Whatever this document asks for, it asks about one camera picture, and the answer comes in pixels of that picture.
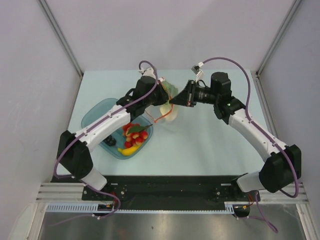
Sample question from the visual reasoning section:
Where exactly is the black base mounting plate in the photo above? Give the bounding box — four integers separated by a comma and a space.
50, 173, 261, 211

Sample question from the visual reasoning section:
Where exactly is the aluminium frame rail front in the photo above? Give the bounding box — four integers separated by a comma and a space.
36, 182, 309, 204

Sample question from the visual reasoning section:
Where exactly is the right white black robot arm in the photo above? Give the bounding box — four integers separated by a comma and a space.
169, 72, 302, 201

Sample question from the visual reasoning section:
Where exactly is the green white lettuce head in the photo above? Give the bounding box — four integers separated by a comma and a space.
159, 80, 179, 122

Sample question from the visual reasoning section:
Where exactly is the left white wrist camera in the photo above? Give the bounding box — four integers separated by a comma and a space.
138, 67, 156, 79

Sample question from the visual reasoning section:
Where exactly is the clear zip bag red zipper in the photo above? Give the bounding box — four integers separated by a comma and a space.
145, 77, 179, 132

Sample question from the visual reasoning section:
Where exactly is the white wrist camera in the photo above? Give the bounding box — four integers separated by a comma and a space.
138, 67, 156, 79
191, 62, 204, 83

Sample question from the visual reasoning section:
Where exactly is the aluminium corner post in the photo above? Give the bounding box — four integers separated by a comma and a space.
255, 0, 303, 78
36, 0, 84, 79

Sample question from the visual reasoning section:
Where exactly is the left aluminium corner post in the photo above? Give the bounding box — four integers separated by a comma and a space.
36, 0, 84, 79

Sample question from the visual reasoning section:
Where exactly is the red cherry bunch with leaf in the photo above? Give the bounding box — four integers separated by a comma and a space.
122, 122, 152, 149

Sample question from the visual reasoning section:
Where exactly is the yellow banana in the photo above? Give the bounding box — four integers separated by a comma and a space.
117, 145, 140, 157

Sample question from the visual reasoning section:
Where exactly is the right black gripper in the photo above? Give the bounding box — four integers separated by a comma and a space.
169, 80, 219, 108

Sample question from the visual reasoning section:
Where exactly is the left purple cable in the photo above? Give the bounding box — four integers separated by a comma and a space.
47, 59, 160, 227

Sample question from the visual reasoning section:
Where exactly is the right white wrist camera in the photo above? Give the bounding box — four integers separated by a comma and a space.
191, 62, 204, 83

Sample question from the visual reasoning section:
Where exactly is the right aluminium corner post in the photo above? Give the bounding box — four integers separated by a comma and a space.
255, 0, 303, 78

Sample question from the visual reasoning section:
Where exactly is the dark purple grape bunch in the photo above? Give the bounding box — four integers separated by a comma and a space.
103, 135, 117, 147

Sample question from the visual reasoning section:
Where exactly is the white slotted cable duct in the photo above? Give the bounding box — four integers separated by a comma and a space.
46, 202, 235, 214

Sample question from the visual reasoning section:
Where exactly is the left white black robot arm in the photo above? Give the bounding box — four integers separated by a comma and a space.
56, 76, 169, 200

